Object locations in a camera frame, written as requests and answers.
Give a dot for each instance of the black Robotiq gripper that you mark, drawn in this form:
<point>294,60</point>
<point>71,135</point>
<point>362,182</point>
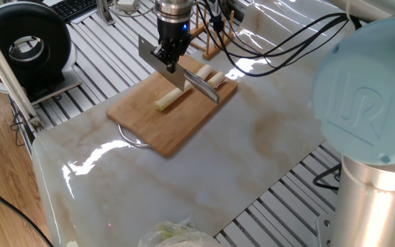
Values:
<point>173,32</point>

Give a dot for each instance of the short cut scallion piece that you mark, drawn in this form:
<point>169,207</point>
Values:
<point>204,71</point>
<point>216,79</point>

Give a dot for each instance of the white scallion stalk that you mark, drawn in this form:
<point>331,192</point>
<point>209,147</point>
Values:
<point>170,99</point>

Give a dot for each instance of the steel cleaver knife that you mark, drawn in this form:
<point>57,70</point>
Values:
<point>204,89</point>

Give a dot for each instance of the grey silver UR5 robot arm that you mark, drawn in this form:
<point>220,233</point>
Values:
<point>372,103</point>

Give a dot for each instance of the wooden peg rack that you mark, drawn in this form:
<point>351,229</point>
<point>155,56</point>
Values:
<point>211,49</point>

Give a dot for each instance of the bamboo cutting board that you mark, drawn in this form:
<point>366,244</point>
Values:
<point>142,116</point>

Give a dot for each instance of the black keyboard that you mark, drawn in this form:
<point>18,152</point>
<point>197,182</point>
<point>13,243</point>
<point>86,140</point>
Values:
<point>74,8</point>

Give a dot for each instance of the plastic bag of scallion scraps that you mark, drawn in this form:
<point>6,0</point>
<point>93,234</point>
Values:
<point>183,236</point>

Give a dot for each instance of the silver robot mounting plate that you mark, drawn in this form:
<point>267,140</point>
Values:
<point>324,230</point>

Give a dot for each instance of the aluminium bracket post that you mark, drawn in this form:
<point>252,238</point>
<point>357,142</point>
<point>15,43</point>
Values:
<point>104,12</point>

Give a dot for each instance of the grey fan base plate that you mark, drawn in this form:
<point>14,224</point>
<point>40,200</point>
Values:
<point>57,87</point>

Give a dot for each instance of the black round duct fan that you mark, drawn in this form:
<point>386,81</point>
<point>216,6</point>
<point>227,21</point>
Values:
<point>29,27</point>

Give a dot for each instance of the aluminium frame beam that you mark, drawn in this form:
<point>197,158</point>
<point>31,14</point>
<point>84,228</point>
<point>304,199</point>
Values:
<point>5,75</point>

